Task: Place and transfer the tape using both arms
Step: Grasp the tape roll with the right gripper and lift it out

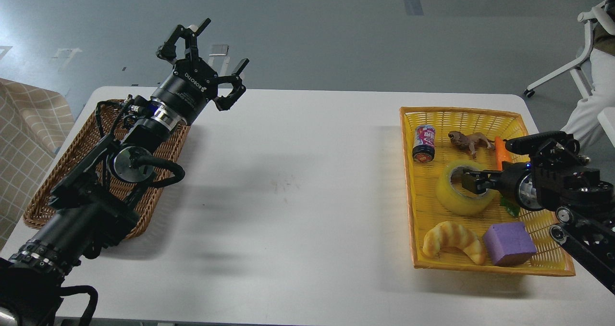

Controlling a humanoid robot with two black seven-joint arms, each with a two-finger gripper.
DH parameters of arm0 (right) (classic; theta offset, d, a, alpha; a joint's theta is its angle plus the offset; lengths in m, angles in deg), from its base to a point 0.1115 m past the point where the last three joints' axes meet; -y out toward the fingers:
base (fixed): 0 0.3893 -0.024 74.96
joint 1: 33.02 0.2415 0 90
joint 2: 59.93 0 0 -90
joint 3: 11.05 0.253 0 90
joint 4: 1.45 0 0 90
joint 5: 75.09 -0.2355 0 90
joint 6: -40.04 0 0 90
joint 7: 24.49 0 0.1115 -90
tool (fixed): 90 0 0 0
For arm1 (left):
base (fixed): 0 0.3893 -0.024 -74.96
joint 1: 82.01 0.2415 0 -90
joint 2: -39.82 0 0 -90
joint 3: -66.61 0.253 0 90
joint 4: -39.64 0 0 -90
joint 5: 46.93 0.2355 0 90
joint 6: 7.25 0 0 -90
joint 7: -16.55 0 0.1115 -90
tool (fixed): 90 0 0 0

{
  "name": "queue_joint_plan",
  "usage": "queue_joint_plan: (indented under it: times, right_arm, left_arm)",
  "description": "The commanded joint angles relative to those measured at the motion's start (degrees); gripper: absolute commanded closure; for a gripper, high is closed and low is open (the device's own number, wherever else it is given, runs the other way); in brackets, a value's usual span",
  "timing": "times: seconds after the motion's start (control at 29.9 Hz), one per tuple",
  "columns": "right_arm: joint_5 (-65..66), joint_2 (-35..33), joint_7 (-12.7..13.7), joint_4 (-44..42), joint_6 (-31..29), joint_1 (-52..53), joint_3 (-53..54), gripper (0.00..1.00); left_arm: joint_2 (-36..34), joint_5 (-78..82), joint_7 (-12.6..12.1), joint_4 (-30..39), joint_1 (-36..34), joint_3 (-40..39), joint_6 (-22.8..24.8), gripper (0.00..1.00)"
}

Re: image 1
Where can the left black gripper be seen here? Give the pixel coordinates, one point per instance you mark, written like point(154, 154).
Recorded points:
point(185, 90)

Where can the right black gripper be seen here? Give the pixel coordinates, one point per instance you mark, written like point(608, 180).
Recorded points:
point(514, 182)

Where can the yellow tape roll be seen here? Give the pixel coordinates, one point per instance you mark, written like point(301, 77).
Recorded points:
point(456, 199)

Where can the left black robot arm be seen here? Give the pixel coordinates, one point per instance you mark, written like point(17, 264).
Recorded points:
point(95, 202)

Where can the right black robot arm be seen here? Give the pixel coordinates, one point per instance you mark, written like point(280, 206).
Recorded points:
point(557, 179)

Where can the orange toy carrot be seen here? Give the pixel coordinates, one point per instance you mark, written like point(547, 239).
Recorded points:
point(501, 153)

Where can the brown toy animal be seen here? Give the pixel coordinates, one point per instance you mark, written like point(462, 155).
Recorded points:
point(470, 142)

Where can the yellow plastic basket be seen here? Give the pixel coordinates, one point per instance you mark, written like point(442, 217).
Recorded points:
point(425, 211)

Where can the toy croissant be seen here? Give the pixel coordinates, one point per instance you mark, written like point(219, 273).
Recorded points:
point(450, 234)

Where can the purple soda can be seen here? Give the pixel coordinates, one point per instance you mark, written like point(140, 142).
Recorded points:
point(423, 147)

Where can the purple foam block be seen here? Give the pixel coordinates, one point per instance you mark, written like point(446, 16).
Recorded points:
point(509, 244)

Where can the seated person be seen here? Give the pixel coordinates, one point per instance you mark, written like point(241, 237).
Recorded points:
point(583, 121)

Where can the white table edge right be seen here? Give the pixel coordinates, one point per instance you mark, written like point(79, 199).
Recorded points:
point(607, 120)

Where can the beige checkered cloth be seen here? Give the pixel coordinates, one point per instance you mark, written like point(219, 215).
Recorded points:
point(34, 123)

